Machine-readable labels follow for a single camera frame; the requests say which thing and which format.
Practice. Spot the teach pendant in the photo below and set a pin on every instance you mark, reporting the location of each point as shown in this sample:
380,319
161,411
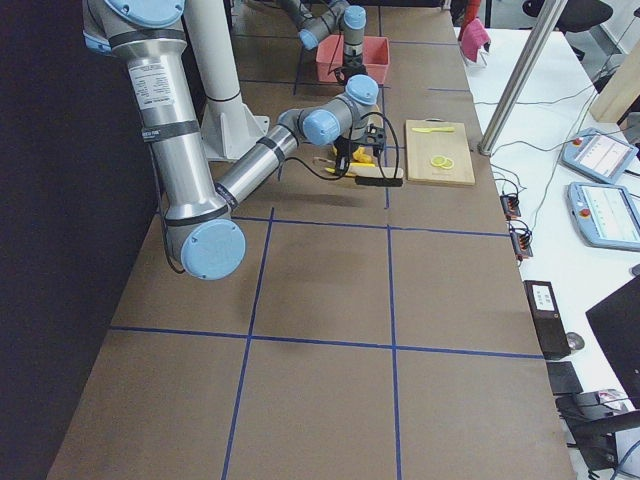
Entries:
604,215
598,155

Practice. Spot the lemon slice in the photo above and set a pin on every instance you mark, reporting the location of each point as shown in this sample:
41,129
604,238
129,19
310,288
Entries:
446,163
435,161

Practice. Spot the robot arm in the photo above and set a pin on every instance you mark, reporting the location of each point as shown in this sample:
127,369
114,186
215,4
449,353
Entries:
340,16
151,38

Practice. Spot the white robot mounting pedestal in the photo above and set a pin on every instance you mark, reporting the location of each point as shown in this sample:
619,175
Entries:
229,128

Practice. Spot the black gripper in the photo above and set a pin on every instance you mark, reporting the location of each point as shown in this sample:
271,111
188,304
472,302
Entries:
343,148

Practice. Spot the black monitor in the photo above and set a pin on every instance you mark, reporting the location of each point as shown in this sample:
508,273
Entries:
614,322

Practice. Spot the wooden cutting board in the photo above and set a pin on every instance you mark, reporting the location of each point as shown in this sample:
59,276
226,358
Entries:
420,148

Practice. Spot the teach pendant far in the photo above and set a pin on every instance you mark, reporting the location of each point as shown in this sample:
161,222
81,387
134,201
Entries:
598,155

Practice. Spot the black power box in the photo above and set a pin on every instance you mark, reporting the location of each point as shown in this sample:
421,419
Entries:
546,319

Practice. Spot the lemon slice upper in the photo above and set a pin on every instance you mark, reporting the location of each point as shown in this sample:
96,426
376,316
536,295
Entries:
435,161

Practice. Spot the orange connector module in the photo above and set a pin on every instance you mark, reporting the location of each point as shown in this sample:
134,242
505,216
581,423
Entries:
521,239
510,205

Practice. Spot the lemon slice lower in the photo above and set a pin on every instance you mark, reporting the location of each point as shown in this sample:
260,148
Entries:
446,163

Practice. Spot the yellow toy corn cob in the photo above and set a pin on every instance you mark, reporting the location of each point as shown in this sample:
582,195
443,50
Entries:
360,155

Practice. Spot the teach pendant near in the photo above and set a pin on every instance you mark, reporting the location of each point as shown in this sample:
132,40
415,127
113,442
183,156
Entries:
604,215

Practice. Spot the pink plastic bin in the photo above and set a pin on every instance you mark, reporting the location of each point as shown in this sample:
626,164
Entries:
329,56

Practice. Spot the orange connector module far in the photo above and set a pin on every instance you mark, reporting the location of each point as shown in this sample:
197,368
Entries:
510,205

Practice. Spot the orange connector module near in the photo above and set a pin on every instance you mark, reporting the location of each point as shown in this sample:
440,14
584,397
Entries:
521,239

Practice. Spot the yellow plastic knife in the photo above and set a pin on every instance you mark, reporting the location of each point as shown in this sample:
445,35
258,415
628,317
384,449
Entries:
427,130

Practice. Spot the magenta cloth on stand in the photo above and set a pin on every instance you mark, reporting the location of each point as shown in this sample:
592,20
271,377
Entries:
473,40

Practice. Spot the beige hand brush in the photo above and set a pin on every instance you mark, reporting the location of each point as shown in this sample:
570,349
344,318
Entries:
363,173

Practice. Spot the aluminium frame post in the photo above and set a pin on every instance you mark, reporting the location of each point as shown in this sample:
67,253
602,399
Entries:
549,14

